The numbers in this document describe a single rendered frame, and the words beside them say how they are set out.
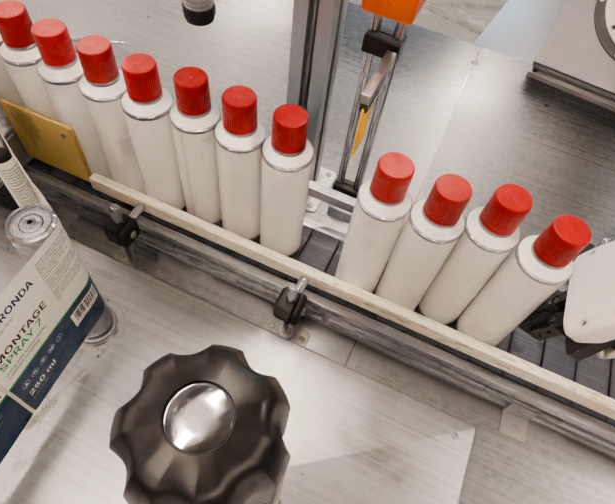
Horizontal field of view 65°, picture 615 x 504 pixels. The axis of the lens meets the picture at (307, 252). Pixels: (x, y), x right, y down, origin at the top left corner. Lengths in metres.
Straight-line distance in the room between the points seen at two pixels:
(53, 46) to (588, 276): 0.56
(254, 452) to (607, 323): 0.34
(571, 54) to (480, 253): 0.66
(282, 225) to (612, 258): 0.32
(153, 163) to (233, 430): 0.41
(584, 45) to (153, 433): 0.99
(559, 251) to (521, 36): 0.79
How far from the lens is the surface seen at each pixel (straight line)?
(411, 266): 0.49
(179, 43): 1.00
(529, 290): 0.48
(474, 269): 0.49
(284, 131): 0.45
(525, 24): 1.24
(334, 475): 0.52
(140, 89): 0.52
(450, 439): 0.55
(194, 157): 0.53
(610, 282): 0.50
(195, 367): 0.22
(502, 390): 0.60
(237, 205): 0.55
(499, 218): 0.45
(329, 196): 0.56
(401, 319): 0.55
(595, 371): 0.66
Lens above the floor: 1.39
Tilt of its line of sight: 56 degrees down
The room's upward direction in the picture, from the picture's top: 10 degrees clockwise
